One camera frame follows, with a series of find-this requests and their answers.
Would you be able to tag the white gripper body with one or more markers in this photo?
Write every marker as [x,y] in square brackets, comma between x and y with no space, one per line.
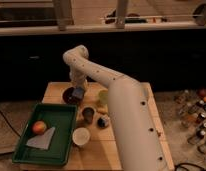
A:
[78,79]

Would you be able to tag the blue grey sponge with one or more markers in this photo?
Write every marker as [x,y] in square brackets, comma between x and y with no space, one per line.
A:
[78,93]

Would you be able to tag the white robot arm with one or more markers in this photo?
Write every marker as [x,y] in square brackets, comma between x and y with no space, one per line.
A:
[136,137]

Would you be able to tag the purple bowl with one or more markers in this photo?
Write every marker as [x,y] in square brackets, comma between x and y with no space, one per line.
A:
[68,98]

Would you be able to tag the green cup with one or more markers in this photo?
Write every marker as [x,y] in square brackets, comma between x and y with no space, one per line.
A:
[103,97]

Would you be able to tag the metal cup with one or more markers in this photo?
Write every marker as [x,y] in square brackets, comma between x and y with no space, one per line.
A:
[88,114]

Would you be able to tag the banana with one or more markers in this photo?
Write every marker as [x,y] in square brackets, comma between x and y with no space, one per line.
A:
[102,109]

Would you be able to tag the green plastic tray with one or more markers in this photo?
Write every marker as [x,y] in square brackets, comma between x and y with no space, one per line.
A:
[53,147]

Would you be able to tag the dish brush with black head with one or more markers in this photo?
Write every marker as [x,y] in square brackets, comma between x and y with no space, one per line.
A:
[103,121]

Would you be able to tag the white cup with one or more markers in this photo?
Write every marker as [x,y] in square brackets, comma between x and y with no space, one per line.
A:
[81,136]

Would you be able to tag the red yellow apple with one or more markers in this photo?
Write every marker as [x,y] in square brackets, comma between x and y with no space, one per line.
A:
[39,127]

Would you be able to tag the grey folded cloth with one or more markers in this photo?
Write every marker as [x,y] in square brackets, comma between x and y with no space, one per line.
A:
[42,141]

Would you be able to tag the spice bottle rack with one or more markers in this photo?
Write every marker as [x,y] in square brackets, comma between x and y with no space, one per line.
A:
[191,114]

